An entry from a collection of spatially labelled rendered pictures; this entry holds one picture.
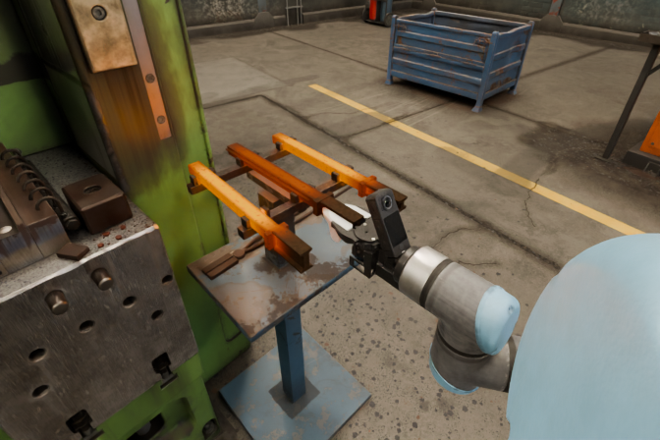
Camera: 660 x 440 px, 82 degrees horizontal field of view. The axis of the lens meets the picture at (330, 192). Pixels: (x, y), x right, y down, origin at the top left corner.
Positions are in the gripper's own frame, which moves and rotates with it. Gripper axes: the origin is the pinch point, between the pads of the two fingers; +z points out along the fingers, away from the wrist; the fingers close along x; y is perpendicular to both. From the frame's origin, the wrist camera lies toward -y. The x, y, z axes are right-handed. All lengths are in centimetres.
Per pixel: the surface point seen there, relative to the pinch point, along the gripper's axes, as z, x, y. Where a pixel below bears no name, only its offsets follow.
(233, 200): 14.9, -13.0, -0.1
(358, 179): 3.0, 11.4, -0.1
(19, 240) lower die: 30, -47, 0
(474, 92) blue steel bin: 116, 302, 81
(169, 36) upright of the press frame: 47, -5, -25
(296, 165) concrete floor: 150, 108, 97
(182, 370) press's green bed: 25, -31, 53
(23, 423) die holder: 24, -61, 34
